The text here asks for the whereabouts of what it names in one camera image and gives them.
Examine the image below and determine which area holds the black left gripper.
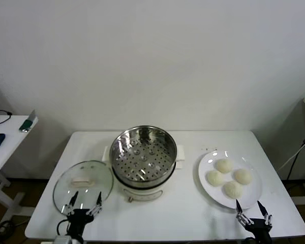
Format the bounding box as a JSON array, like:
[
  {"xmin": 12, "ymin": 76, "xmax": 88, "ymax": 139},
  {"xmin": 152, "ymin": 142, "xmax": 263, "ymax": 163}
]
[{"xmin": 62, "ymin": 191, "xmax": 104, "ymax": 244}]

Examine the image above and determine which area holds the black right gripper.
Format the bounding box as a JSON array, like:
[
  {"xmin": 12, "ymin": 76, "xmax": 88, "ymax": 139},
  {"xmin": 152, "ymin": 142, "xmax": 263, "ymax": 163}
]
[{"xmin": 235, "ymin": 199, "xmax": 273, "ymax": 244}]

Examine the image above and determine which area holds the round glass pot lid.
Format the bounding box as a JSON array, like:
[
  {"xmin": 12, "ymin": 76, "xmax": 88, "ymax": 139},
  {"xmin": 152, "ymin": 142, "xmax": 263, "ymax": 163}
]
[{"xmin": 52, "ymin": 159, "xmax": 114, "ymax": 220}]

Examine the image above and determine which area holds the white steamed baozi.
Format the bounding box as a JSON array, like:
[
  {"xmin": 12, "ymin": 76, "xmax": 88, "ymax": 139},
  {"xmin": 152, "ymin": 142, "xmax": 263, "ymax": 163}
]
[
  {"xmin": 206, "ymin": 170, "xmax": 225, "ymax": 187},
  {"xmin": 223, "ymin": 180, "xmax": 244, "ymax": 199},
  {"xmin": 215, "ymin": 158, "xmax": 234, "ymax": 174},
  {"xmin": 233, "ymin": 168, "xmax": 253, "ymax": 186}
]

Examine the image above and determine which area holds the stainless steel steamer basket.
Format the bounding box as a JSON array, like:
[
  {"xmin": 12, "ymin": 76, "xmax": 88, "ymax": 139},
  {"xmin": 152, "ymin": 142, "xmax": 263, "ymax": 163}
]
[{"xmin": 109, "ymin": 125, "xmax": 178, "ymax": 190}]

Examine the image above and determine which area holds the white electric cooker base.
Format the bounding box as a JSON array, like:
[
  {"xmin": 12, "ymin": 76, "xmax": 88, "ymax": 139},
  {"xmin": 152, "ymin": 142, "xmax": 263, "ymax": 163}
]
[{"xmin": 101, "ymin": 144, "xmax": 186, "ymax": 204}]

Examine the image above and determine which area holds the white round plate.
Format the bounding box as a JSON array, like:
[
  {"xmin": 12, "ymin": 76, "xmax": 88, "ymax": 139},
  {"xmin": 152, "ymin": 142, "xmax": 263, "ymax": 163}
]
[{"xmin": 197, "ymin": 150, "xmax": 263, "ymax": 210}]

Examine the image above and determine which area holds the white side table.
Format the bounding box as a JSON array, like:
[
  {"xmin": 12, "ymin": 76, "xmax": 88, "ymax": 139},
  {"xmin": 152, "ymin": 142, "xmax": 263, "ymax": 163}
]
[{"xmin": 0, "ymin": 115, "xmax": 39, "ymax": 222}]

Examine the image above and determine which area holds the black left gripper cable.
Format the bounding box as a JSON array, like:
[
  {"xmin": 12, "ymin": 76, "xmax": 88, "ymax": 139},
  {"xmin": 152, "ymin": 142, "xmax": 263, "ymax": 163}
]
[{"xmin": 56, "ymin": 220, "xmax": 70, "ymax": 237}]

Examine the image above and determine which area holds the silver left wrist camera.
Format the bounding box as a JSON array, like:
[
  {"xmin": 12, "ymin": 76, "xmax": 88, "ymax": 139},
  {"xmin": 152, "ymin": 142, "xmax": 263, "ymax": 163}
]
[{"xmin": 54, "ymin": 235, "xmax": 74, "ymax": 244}]

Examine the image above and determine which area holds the white wall cable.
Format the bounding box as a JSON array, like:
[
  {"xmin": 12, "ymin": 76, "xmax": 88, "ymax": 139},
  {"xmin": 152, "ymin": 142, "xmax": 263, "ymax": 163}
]
[{"xmin": 278, "ymin": 138, "xmax": 305, "ymax": 170}]

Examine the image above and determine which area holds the thin black desk cable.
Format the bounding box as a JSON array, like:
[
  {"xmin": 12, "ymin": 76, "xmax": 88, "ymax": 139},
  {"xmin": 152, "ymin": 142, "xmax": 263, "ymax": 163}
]
[{"xmin": 0, "ymin": 109, "xmax": 12, "ymax": 125}]

